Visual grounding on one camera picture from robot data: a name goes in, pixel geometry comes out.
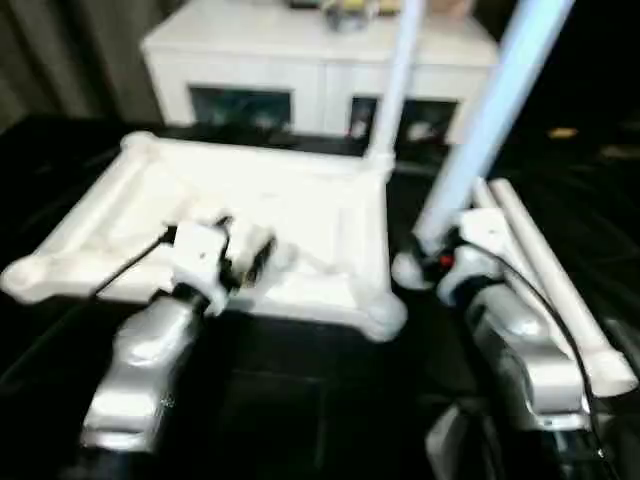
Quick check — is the white plastic table top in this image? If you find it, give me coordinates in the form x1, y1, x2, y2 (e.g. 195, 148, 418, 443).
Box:
0, 130, 410, 345

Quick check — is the grey curtain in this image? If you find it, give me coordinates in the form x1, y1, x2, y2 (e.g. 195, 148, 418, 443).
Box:
0, 0, 167, 127

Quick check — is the dark bundle of cables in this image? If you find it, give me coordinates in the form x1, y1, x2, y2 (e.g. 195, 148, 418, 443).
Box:
323, 0, 372, 32

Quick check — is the white sideboard with glass doors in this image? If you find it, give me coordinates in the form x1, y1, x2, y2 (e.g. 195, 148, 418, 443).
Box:
141, 0, 502, 147

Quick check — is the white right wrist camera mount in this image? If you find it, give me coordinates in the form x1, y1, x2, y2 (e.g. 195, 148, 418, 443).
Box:
438, 205, 507, 307

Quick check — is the black plastic cover mat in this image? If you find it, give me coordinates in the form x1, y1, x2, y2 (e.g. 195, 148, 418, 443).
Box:
0, 114, 640, 480

